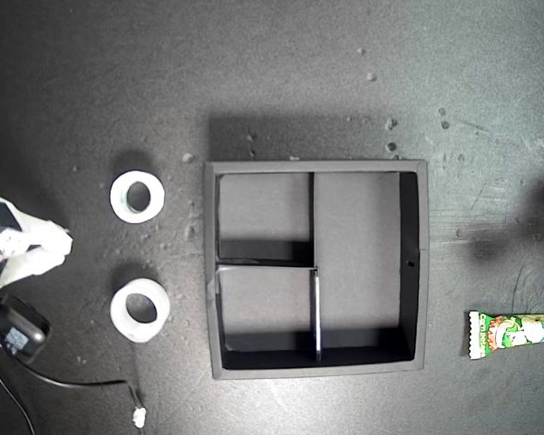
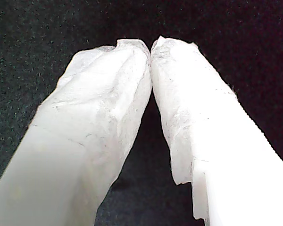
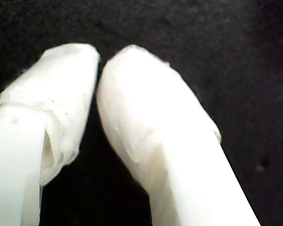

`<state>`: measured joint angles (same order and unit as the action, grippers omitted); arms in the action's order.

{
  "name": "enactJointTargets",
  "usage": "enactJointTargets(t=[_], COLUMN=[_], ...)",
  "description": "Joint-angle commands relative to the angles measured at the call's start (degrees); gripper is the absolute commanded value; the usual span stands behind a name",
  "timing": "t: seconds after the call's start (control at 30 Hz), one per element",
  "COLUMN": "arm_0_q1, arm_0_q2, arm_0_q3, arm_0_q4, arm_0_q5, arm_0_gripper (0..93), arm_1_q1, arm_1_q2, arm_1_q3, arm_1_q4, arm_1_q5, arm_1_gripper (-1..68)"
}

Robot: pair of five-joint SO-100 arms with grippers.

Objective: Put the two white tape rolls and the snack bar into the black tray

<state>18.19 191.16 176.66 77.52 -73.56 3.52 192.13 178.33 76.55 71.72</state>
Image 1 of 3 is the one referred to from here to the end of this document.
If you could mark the white tape roll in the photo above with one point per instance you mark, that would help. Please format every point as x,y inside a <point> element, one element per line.
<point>118,199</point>
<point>120,312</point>

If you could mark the green printed snack bar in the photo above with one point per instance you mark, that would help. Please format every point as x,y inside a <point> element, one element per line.
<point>517,331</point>

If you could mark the black tray with wells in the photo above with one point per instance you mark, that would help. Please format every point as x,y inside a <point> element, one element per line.
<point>358,249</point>

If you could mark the small black camera box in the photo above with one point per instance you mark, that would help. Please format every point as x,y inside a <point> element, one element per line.
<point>18,335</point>

